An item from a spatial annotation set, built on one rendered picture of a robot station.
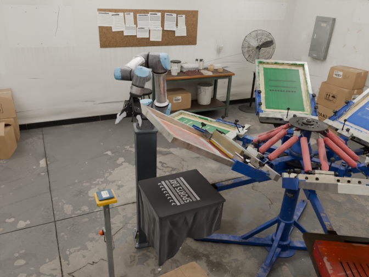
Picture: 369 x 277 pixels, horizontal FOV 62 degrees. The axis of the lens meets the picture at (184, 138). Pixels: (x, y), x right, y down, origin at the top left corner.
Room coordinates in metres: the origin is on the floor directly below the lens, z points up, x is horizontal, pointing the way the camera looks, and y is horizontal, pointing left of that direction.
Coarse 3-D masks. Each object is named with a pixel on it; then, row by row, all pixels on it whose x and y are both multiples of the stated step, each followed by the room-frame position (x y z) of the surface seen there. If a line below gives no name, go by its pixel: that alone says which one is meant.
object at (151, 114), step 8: (144, 112) 1.86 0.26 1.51; (152, 112) 2.00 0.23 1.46; (160, 112) 2.05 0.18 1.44; (152, 120) 1.73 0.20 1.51; (168, 120) 2.05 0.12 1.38; (176, 120) 2.08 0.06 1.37; (160, 128) 1.61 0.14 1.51; (184, 128) 2.11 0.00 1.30; (192, 128) 2.14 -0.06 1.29; (168, 136) 1.51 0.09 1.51; (176, 136) 1.51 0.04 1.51; (200, 136) 2.17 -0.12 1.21; (176, 144) 1.48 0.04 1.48; (184, 144) 1.50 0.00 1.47; (192, 144) 1.53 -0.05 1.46; (200, 152) 1.55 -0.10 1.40; (208, 152) 1.57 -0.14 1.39; (216, 160) 1.60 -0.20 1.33; (224, 160) 1.62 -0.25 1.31; (232, 160) 1.67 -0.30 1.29
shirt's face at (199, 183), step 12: (144, 180) 1.92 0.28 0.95; (156, 180) 1.93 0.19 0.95; (192, 180) 1.95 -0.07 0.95; (204, 180) 1.96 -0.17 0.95; (156, 192) 1.78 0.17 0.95; (204, 192) 1.80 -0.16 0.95; (216, 192) 1.81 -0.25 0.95; (156, 204) 1.64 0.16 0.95; (168, 204) 1.65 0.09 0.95; (180, 204) 1.65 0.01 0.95; (192, 204) 1.66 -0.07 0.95; (204, 204) 1.67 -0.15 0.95
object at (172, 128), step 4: (160, 120) 1.94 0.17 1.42; (164, 124) 1.87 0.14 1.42; (168, 124) 1.95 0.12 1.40; (168, 128) 1.81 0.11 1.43; (172, 128) 1.89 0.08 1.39; (176, 128) 1.97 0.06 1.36; (176, 132) 1.81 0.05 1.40; (180, 132) 1.88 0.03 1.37; (184, 132) 1.97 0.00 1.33; (188, 132) 2.06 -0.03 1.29; (184, 136) 1.83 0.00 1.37; (188, 136) 1.90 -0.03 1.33; (192, 136) 1.98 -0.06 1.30; (196, 136) 2.07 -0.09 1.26; (196, 140) 1.91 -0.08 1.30; (200, 140) 2.00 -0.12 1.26; (204, 144) 1.93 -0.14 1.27; (212, 144) 2.11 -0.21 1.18; (216, 148) 2.02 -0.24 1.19
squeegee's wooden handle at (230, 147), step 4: (216, 132) 2.10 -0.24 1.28; (212, 136) 2.11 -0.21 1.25; (216, 136) 2.07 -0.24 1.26; (220, 136) 2.05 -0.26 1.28; (224, 136) 2.04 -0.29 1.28; (216, 140) 2.05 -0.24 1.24; (220, 140) 2.02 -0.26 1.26; (224, 140) 1.99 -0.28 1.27; (228, 140) 1.97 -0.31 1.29; (220, 144) 1.99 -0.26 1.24; (224, 144) 1.97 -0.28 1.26; (228, 144) 1.94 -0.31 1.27; (232, 144) 1.91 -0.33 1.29; (228, 148) 1.91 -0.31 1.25; (232, 148) 1.89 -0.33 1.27; (236, 148) 1.86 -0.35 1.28; (240, 148) 1.85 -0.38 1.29; (232, 152) 1.86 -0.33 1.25; (240, 152) 1.82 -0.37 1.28
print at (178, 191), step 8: (160, 184) 1.88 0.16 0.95; (168, 184) 1.88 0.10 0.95; (176, 184) 1.89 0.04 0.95; (184, 184) 1.90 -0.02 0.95; (168, 192) 1.78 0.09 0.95; (176, 192) 1.79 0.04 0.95; (184, 192) 1.79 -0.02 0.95; (192, 192) 1.80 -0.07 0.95; (176, 200) 1.70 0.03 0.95; (184, 200) 1.70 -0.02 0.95; (192, 200) 1.71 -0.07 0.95
